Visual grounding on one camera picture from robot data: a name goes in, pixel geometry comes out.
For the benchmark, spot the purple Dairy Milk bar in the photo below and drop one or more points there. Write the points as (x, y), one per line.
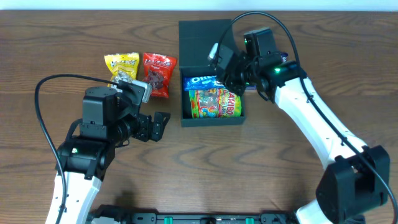
(284, 56)

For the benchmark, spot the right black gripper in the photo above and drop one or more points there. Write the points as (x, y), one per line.
(232, 72)

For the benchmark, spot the yellow candy bag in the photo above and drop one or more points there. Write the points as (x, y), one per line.
(122, 66)

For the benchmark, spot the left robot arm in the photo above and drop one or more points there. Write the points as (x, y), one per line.
(110, 119)

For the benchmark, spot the red candy bag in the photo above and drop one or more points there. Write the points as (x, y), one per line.
(158, 72)

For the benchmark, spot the dark green open box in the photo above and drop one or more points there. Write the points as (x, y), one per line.
(196, 38)

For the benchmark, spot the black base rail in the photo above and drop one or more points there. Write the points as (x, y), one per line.
(119, 215)

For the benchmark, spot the blue Eclipse mint box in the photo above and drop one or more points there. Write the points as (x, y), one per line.
(250, 87)

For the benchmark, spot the Haribo gummy worms bag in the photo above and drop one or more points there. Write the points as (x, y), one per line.
(215, 103)

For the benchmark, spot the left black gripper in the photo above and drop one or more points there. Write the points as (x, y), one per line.
(144, 127)

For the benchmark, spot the blue Oreo cookie pack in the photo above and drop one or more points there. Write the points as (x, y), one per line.
(201, 83)

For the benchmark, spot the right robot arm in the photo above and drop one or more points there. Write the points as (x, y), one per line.
(355, 178)

